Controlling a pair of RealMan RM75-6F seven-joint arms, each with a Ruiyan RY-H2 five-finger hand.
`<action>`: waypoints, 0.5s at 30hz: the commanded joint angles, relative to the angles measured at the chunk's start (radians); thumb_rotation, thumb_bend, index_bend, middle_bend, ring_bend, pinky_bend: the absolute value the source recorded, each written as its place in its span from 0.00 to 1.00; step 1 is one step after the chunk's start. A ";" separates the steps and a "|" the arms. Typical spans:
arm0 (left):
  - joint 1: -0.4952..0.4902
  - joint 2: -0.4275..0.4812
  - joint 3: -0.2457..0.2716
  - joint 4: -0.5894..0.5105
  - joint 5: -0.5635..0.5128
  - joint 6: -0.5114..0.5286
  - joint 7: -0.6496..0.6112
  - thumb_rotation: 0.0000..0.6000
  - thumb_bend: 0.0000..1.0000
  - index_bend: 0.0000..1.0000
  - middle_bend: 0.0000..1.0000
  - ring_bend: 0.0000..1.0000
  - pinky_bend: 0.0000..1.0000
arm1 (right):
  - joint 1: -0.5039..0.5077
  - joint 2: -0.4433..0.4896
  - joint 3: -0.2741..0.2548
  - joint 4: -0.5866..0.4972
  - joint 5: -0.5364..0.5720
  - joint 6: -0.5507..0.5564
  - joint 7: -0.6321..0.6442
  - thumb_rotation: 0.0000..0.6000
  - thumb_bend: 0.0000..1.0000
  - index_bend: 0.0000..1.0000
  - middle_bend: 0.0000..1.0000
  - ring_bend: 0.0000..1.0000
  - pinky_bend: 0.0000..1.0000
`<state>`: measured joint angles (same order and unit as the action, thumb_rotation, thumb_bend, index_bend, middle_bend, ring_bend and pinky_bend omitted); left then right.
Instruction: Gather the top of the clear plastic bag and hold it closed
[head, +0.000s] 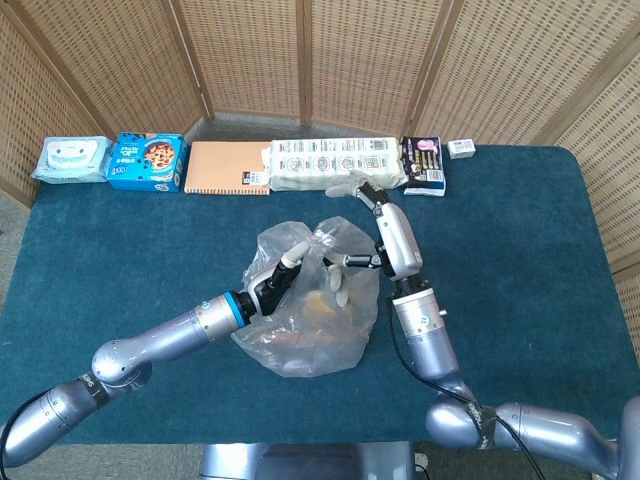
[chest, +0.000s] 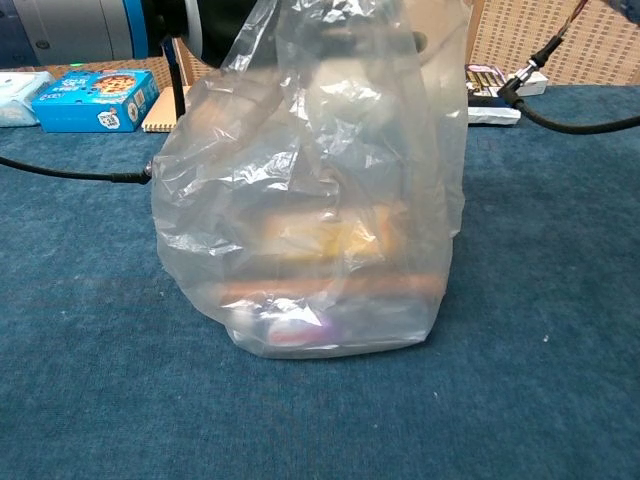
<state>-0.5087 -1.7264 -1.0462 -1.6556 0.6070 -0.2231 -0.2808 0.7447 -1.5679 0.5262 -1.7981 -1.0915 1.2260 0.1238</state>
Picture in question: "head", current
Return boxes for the brown spiral notebook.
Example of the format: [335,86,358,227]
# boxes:
[183,141,274,196]

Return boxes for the yellow brown snack pack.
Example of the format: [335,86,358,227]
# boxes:
[305,292,342,317]

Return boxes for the rattan folding screen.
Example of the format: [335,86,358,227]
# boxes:
[0,0,640,311]

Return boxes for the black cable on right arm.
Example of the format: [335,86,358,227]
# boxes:
[389,319,547,480]

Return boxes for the blue cookie box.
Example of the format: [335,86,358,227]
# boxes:
[106,131,189,194]

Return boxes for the clear plastic shopping bag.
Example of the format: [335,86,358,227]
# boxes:
[229,215,381,379]

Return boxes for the dark small snack box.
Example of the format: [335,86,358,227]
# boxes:
[401,135,447,197]

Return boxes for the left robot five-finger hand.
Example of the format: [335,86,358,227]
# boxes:
[243,241,351,317]

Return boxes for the dark blue table cloth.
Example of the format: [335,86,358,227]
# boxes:
[0,144,626,446]

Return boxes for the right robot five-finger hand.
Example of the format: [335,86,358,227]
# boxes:
[324,169,424,281]

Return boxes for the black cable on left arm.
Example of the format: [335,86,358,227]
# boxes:
[0,387,56,469]

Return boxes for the light blue wet wipes pack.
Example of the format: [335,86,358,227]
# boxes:
[30,136,114,185]

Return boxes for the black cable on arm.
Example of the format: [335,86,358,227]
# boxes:
[389,319,547,480]
[0,387,56,469]

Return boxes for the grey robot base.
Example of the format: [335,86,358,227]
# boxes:
[199,442,417,480]

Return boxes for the long white tissue pack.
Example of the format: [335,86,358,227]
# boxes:
[268,137,406,193]

